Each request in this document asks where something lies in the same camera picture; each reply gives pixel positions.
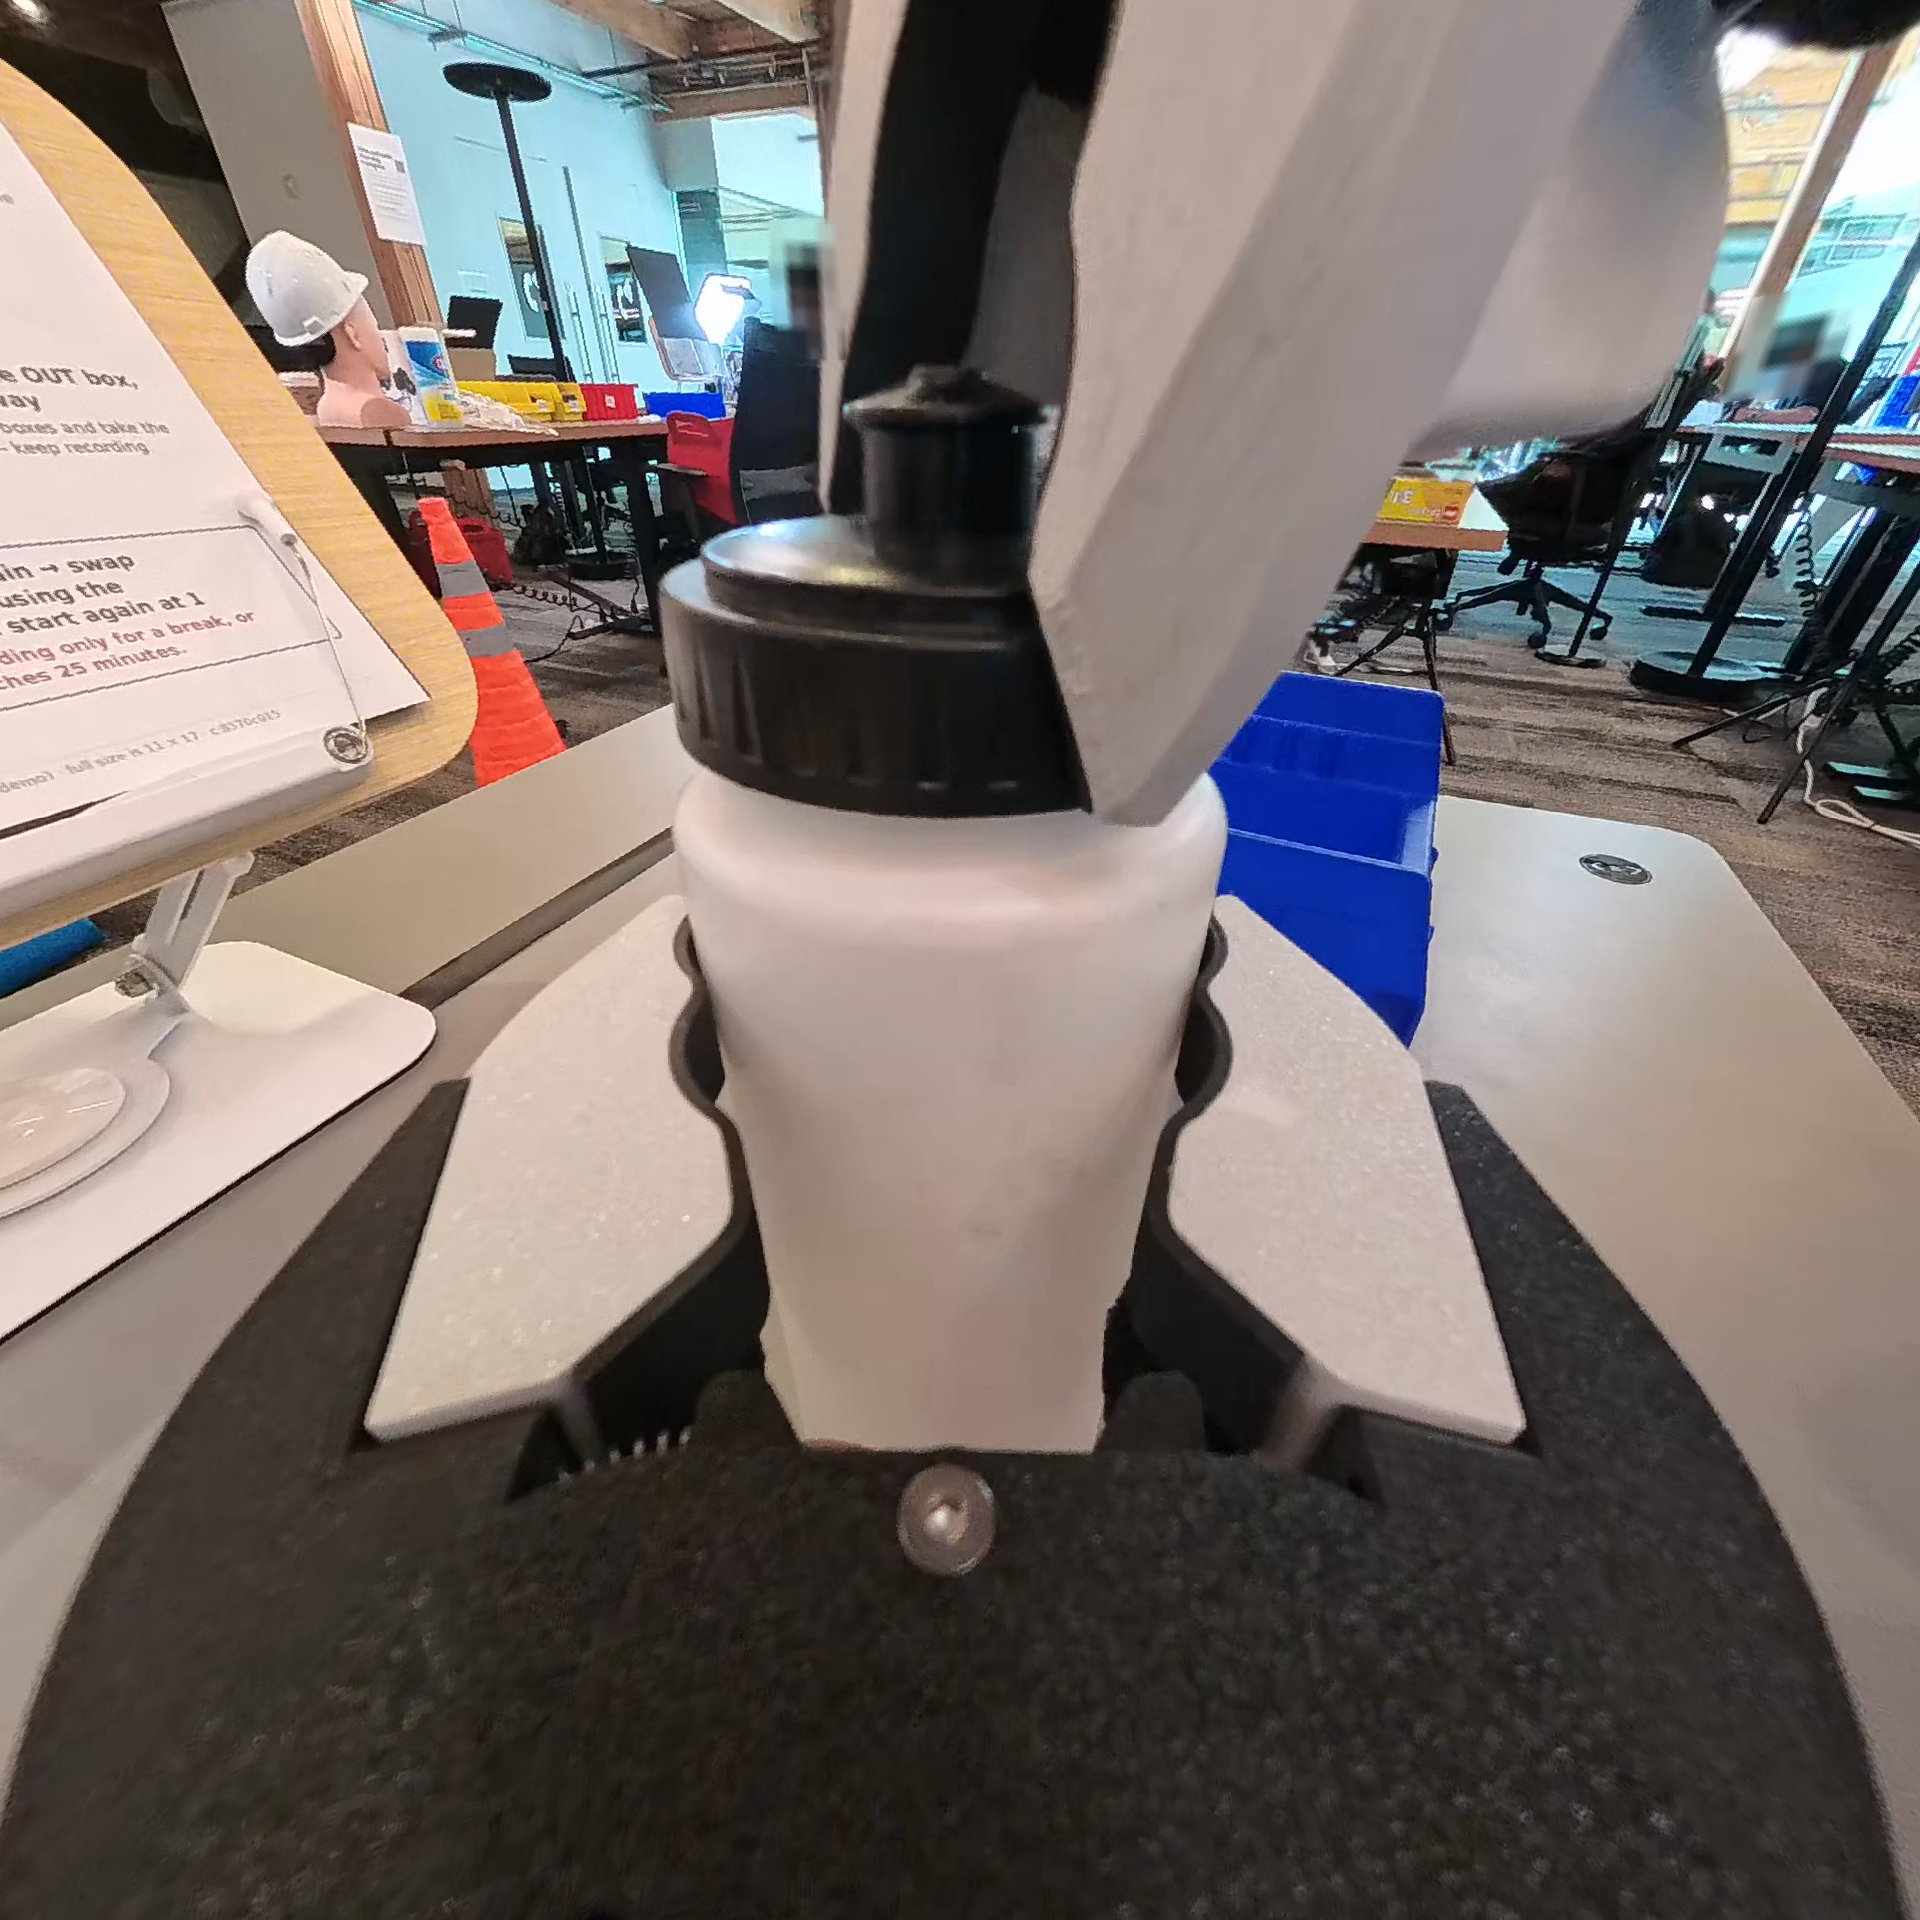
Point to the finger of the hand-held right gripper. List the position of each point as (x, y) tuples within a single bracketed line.
[(962, 181), (1276, 300)]

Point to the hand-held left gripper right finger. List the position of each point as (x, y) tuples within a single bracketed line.
[(1336, 1202)]

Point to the mannequin head with hard hat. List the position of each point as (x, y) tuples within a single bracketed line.
[(307, 294)]

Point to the orange traffic cone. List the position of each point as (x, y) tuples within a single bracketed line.
[(495, 675)]

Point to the printed instruction sheet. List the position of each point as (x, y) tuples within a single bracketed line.
[(136, 601)]

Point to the wooden background table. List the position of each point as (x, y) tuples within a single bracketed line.
[(1440, 538)]

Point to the black bottle lid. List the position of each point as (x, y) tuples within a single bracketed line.
[(839, 692)]

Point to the red chair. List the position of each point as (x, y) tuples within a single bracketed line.
[(703, 451)]

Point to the black office chair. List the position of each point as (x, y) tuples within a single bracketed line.
[(1546, 495)]

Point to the small yellow bins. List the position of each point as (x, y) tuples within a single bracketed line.
[(524, 403)]

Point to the yellow cardboard box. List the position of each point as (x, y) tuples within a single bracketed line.
[(1426, 500)]

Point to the blue plastic bin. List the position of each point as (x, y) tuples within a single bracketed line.
[(1319, 857)]

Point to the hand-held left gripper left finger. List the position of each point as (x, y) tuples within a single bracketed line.
[(570, 1186)]

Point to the small red bin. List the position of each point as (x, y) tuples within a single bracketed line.
[(610, 403)]

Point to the white plastic bottle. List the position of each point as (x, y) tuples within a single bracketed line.
[(946, 1125)]

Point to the black floor lamp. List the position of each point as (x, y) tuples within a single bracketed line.
[(495, 84)]

